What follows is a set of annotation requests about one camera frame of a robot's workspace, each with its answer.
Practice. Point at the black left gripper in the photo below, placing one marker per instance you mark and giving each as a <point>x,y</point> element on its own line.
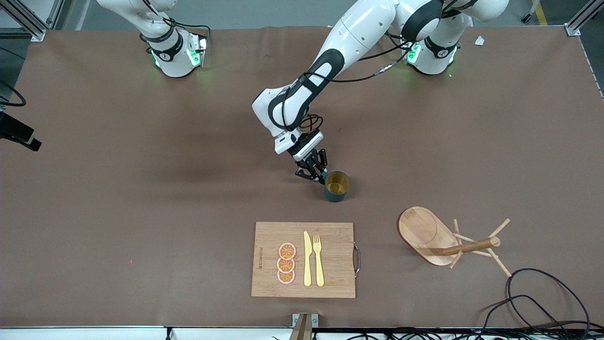
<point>312,163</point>

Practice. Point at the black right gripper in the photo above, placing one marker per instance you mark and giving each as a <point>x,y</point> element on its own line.
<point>13,128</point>

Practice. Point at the dark green mug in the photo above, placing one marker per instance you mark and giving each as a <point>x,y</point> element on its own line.
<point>336,196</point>

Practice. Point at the wooden cutting board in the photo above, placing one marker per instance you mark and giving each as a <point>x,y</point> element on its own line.
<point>269,236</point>

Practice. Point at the white paper scrap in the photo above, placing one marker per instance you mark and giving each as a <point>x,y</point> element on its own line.
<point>480,40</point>

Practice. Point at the metal bracket with post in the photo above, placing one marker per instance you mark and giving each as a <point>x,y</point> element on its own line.
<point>304,323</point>

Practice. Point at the white table edge rail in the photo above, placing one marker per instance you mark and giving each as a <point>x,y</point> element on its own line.
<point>94,334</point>

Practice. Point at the yellow plastic fork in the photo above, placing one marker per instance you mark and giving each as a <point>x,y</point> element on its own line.
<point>319,264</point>

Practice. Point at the brown table cover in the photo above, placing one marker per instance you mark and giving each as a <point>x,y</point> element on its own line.
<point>94,259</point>

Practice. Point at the yellow plastic knife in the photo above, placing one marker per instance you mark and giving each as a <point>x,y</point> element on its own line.
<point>307,259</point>

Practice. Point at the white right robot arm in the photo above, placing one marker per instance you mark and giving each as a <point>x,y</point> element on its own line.
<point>172,59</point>

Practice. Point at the orange slice toy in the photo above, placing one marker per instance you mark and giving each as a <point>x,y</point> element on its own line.
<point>287,250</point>

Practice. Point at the wooden mug rack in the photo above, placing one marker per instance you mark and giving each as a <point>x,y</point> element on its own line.
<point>422,231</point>

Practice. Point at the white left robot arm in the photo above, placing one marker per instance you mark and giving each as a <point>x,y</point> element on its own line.
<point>358,33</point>

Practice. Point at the aluminium frame strut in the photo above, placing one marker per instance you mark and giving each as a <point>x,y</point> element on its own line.
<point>578,23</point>
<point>35,28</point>

